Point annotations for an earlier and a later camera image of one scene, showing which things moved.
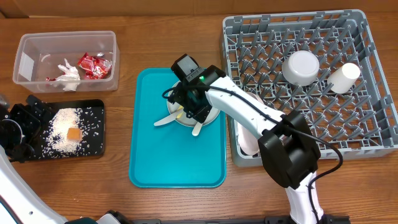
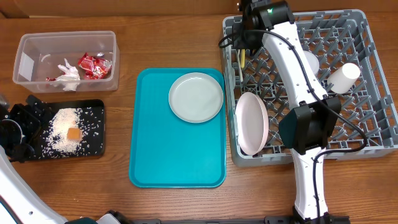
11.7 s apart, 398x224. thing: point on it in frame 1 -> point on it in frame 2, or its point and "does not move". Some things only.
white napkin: x=71 y=77 does not move
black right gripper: x=184 y=93 -> x=245 y=42
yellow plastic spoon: x=180 y=107 -> x=243 y=58
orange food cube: x=74 y=134 does not move
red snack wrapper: x=94 y=68 does not move
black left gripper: x=33 y=122 does not move
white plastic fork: x=196 y=129 -> x=239 y=68
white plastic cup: x=344 y=78 does not move
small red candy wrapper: x=48 y=79 does not move
